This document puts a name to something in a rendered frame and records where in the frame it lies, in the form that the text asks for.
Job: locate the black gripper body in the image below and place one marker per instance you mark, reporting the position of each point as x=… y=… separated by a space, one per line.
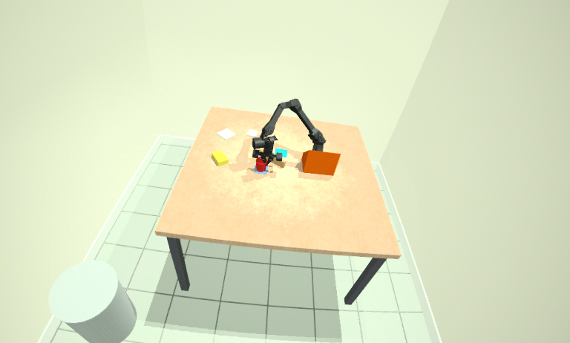
x=267 y=152

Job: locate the red cup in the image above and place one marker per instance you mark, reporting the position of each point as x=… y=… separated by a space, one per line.
x=260 y=166

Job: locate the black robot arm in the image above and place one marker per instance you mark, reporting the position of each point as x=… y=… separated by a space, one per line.
x=315 y=134

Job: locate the yellow rectangular block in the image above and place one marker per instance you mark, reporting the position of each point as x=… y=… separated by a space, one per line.
x=220 y=158

